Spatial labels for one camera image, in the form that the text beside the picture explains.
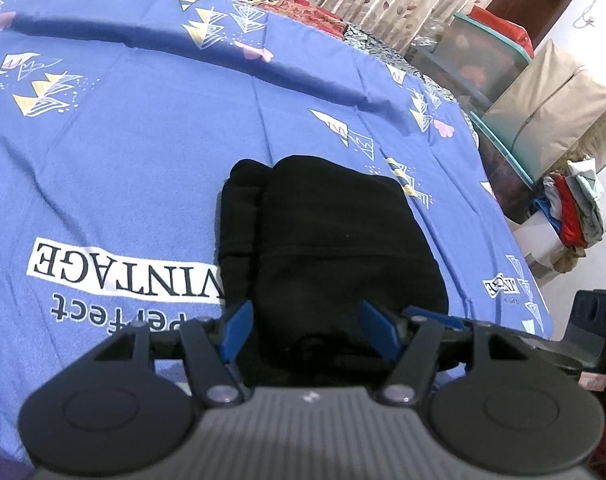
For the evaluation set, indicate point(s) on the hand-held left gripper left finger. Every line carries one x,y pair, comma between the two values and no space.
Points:
238,330

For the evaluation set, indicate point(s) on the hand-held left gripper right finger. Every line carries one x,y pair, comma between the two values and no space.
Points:
383,330

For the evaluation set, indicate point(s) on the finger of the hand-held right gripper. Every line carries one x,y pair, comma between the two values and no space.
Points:
543,347

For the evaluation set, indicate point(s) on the black pants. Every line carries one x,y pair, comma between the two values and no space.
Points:
328,250

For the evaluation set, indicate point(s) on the pile of colourful clothes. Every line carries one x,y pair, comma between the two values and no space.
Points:
575,205

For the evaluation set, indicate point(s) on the blue printed bedsheet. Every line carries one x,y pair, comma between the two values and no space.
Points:
133,160

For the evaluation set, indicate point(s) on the beige fabric storage bag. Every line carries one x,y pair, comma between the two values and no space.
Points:
548,110

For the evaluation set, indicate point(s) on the clear storage box teal lid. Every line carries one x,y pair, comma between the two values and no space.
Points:
478,67

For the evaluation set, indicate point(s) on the red cloth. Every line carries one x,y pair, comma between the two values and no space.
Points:
503,30

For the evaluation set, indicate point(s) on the patchwork patterned quilt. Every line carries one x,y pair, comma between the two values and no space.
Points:
308,7

